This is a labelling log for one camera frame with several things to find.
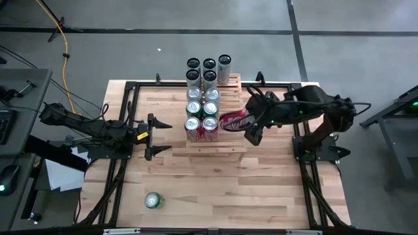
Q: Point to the dark grey side table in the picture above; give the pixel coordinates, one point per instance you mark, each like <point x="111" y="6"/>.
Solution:
<point x="408" y="102"/>

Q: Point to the wooden slatted shelf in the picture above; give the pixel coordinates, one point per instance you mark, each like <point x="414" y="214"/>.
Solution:
<point x="225" y="147"/>

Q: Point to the black diagonal beam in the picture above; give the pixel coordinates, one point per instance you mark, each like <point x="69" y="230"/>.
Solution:
<point x="55" y="156"/>

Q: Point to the black aluminium table frame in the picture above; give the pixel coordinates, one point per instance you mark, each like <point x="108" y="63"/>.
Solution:
<point x="170" y="84"/>

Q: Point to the Celsius Peach Vibe can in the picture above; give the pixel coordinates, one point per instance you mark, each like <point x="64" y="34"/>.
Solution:
<point x="193" y="63"/>

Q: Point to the black clamp tool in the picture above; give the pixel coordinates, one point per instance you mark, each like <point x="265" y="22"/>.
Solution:
<point x="18" y="90"/>

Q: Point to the black computer mouse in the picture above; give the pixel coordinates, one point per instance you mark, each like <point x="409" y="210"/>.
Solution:
<point x="8" y="179"/>

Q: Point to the grey desk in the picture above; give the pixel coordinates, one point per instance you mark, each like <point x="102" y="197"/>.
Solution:
<point x="29" y="98"/>

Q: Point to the black stand legs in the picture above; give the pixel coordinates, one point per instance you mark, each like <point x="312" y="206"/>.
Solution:
<point x="51" y="36"/>

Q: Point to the white paper sheet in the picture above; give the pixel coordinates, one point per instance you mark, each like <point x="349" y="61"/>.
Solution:
<point x="62" y="178"/>

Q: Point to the red Coca-Cola can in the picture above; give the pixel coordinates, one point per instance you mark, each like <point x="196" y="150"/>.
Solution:
<point x="233" y="120"/>
<point x="210" y="125"/>
<point x="192" y="125"/>

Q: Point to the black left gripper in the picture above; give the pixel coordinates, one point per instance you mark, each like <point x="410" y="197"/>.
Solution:
<point x="148" y="137"/>

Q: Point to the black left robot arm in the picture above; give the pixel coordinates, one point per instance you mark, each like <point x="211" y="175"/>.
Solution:
<point x="94" y="130"/>

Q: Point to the yellow label tag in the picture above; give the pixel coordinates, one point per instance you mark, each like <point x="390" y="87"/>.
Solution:
<point x="142" y="136"/>

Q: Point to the silver metal bracket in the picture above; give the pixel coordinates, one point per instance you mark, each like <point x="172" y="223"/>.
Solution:
<point x="121" y="231"/>
<point x="303" y="232"/>

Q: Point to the black table clamp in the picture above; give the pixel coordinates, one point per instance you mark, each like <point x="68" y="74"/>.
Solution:
<point x="260" y="79"/>
<point x="158" y="78"/>

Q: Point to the green Sprite can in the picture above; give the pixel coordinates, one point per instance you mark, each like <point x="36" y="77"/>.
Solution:
<point x="210" y="107"/>
<point x="194" y="107"/>
<point x="152" y="200"/>

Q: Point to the tall white Celsius can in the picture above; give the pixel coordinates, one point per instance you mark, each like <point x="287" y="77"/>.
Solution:
<point x="209" y="63"/>

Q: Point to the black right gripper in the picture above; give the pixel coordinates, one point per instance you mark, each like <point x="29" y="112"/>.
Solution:
<point x="264" y="112"/>

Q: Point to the black keyboard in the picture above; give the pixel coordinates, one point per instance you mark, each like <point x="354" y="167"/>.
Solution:
<point x="6" y="127"/>

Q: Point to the Celsius can green print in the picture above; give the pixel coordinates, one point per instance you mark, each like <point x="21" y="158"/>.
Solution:
<point x="224" y="70"/>

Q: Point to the Celsius Tropical Vibe can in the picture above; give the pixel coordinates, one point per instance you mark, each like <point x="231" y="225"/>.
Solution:
<point x="209" y="76"/>
<point x="193" y="76"/>

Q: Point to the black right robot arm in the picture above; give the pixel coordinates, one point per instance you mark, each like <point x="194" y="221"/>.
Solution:
<point x="326" y="107"/>

